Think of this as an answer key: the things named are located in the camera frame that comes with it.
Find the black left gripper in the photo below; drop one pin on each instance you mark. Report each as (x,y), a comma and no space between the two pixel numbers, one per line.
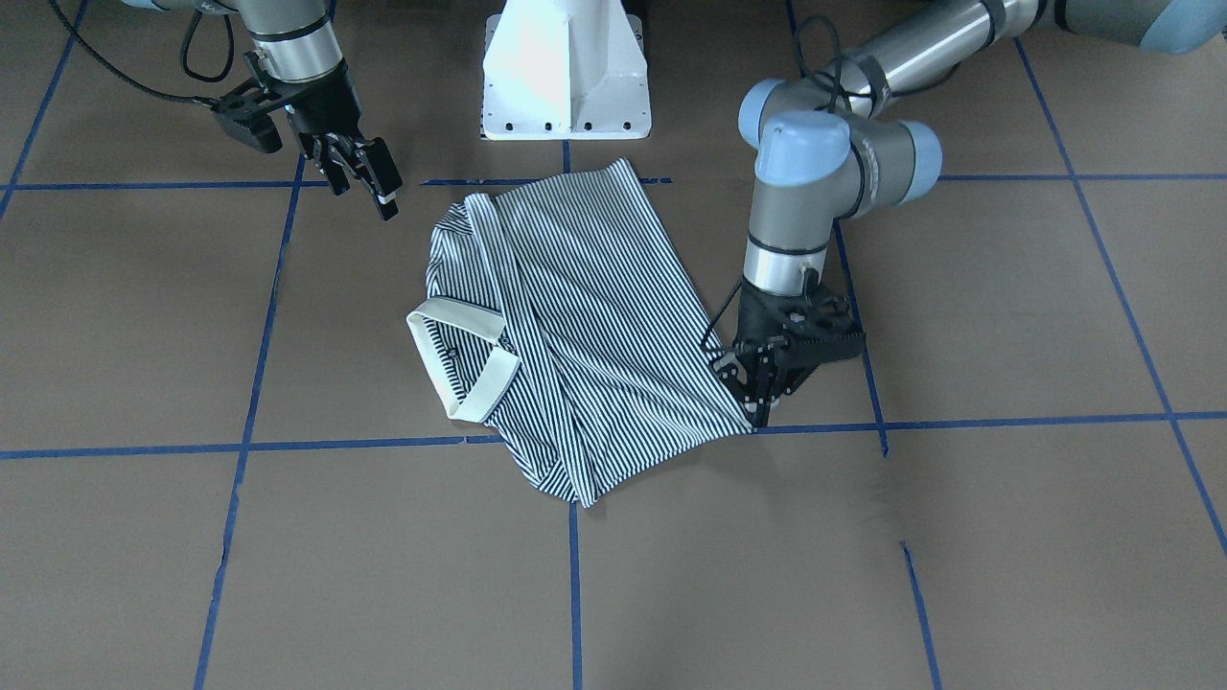
(758,313)

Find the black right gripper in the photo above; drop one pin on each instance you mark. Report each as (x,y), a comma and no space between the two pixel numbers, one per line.
(321,112)

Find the striped polo shirt white collar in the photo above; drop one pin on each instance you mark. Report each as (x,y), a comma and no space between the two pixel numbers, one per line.
(560,315)

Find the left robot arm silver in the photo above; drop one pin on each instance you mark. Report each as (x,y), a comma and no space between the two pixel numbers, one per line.
(823,155)

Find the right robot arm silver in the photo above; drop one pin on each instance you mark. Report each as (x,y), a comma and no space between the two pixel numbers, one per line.
(296,65)

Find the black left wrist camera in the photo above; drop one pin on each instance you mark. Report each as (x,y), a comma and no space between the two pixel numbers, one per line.
(819,326)

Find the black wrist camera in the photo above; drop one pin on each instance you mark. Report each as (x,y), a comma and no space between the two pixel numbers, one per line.
(244,113)
(819,326)

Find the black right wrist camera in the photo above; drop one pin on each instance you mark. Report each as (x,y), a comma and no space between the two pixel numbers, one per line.
(244,113)

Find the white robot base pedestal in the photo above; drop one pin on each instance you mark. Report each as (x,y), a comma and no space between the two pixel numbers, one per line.
(566,70)

